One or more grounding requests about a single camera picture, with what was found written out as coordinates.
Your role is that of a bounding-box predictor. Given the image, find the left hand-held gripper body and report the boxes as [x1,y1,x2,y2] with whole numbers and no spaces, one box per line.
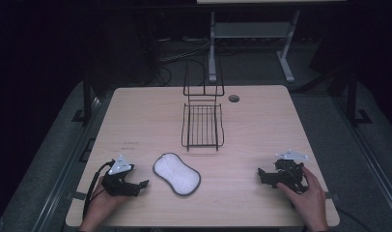
[101,154,138,197]

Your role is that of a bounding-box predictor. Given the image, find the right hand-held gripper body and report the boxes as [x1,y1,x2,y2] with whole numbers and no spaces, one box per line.
[273,149,310,194]

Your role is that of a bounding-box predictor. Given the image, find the person's left hand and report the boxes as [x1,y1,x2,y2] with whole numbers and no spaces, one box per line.
[79,175,131,232]

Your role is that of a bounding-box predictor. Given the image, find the person's right hand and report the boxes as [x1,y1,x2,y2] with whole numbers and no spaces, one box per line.
[277,165,329,232]

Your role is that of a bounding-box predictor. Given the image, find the white sponge with grey rim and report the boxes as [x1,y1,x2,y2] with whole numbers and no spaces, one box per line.
[152,152,202,197]

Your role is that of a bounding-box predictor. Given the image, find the grey tape strip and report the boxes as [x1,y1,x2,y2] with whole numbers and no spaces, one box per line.
[66,190,88,201]

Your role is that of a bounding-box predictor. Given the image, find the white metal stand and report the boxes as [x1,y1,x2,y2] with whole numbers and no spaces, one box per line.
[208,10,301,85]

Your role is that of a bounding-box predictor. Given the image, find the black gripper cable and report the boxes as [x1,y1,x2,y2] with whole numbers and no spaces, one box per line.
[82,159,116,220]

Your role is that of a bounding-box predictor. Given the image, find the metal floor rail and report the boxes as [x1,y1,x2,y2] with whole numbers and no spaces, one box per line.
[29,95,103,232]
[332,95,392,223]

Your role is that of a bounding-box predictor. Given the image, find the black floor cable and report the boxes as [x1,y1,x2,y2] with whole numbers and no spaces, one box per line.
[335,207,370,232]

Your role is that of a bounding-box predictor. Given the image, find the black wire rack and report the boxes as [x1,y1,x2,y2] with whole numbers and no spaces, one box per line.
[181,53,226,153]

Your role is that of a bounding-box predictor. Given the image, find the black metal stand post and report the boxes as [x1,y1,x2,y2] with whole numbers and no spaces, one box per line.
[346,72,373,128]
[70,72,96,124]

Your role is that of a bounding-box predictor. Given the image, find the bundle of floor cables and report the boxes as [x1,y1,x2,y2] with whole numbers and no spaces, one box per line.
[156,37,214,88]

